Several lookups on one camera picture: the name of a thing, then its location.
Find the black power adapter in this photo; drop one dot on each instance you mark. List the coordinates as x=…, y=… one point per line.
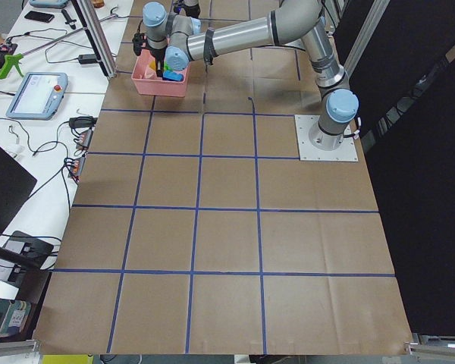
x=87, y=59

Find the pink plastic box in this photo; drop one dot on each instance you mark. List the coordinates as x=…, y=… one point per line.
x=158, y=86

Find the blue toy block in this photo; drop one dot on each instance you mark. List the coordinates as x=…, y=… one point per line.
x=172, y=76

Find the teach pendant tablet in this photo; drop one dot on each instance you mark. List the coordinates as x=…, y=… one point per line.
x=39, y=96

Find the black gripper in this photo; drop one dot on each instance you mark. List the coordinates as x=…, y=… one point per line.
x=158, y=55
x=192, y=10

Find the black phone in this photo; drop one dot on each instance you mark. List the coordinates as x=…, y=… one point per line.
x=38, y=16

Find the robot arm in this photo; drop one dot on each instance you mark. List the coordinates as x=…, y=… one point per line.
x=175, y=38

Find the aluminium frame post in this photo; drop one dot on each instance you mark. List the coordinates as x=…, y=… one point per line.
x=96, y=36

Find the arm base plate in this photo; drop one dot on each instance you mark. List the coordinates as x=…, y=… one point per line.
x=316, y=146

